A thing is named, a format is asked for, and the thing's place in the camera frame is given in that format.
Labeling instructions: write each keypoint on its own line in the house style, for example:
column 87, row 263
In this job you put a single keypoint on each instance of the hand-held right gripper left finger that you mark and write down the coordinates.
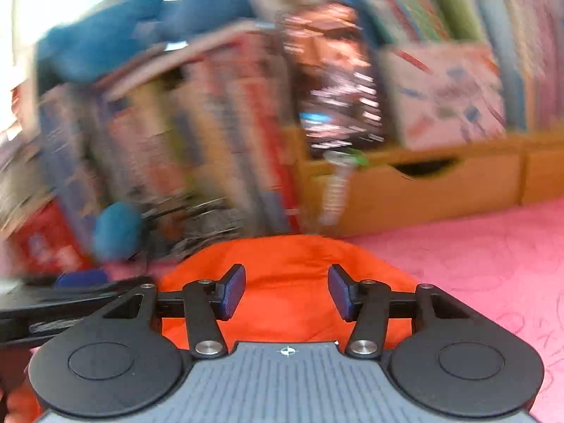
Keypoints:
column 233, row 291

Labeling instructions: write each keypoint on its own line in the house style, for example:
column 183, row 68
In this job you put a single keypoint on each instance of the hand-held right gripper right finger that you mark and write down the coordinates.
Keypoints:
column 338, row 291

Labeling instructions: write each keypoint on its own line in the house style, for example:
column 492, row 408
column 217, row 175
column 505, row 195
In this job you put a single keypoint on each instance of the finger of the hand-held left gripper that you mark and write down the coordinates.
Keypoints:
column 83, row 280
column 66, row 300

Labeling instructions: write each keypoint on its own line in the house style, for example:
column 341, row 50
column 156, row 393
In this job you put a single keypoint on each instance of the orange puffer jacket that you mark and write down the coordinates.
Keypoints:
column 286, row 273

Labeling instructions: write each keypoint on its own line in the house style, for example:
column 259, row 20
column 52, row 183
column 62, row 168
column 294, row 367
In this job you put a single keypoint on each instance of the red plastic crate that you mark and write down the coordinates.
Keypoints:
column 44, row 238

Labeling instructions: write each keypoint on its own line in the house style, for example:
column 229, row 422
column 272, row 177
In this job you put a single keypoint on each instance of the round blue plush ball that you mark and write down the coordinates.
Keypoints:
column 116, row 229

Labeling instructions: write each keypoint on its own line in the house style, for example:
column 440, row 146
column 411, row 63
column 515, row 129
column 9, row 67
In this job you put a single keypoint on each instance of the miniature bicycle model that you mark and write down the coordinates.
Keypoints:
column 198, row 220

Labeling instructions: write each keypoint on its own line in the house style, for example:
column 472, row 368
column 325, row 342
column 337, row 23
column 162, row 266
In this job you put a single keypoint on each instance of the wooden shelf with drawers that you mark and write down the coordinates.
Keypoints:
column 396, row 198

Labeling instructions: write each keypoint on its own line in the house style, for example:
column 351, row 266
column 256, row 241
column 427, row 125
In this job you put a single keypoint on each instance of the row of thin blue books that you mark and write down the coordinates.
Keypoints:
column 66, row 163

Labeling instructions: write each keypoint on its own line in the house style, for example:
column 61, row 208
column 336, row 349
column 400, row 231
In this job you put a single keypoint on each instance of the row of thick colourful books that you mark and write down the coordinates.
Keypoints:
column 198, row 141

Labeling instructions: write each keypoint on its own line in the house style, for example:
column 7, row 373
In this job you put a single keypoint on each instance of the dark photo magazine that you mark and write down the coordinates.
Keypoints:
column 335, row 88

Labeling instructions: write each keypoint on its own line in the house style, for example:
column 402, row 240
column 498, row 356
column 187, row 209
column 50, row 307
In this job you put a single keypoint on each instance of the white printed box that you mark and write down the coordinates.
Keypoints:
column 440, row 97

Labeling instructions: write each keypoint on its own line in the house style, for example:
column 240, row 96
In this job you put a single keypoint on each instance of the blue plush toy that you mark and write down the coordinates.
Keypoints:
column 132, row 22

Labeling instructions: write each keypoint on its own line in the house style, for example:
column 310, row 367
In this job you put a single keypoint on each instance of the row of pastel shelf books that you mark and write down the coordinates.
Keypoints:
column 506, row 31

